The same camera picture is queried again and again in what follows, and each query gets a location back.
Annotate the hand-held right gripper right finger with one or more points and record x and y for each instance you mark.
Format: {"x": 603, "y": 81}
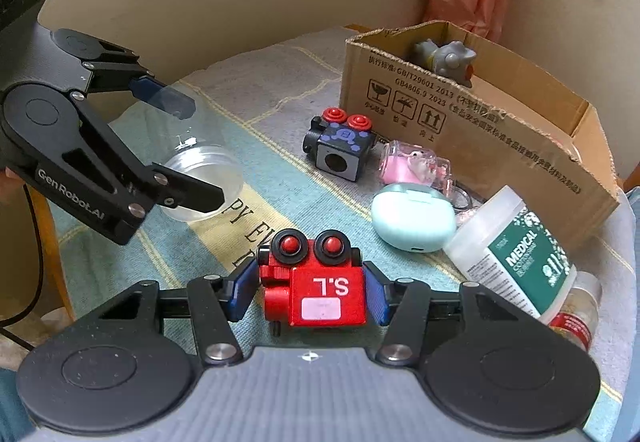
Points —
{"x": 375, "y": 297}

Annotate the checked blanket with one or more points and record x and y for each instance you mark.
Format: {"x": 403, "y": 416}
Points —
{"x": 280, "y": 87}

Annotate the clear plastic jar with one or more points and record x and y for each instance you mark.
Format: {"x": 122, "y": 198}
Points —
{"x": 212, "y": 164}

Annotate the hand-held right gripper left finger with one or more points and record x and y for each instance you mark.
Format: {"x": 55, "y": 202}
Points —
{"x": 242, "y": 293}

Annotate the red robot toy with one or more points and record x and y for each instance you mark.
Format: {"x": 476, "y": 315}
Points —
{"x": 325, "y": 292}

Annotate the mint earbuds case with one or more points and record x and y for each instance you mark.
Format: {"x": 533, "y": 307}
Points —
{"x": 410, "y": 217}

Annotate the white jar with green label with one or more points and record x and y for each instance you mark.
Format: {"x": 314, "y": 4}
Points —
{"x": 505, "y": 242}

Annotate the clear bottle with red label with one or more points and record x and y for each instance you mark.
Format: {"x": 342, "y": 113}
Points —
{"x": 575, "y": 317}

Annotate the cardboard box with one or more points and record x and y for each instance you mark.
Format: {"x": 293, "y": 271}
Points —
{"x": 450, "y": 97}

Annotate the grey elephant toy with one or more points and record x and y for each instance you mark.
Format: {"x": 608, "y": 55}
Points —
{"x": 445, "y": 57}

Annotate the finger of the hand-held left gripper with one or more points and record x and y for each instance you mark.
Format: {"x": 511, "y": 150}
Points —
{"x": 190, "y": 195}
{"x": 150, "y": 89}

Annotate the wooden stand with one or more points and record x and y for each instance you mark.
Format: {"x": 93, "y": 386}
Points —
{"x": 52, "y": 272}

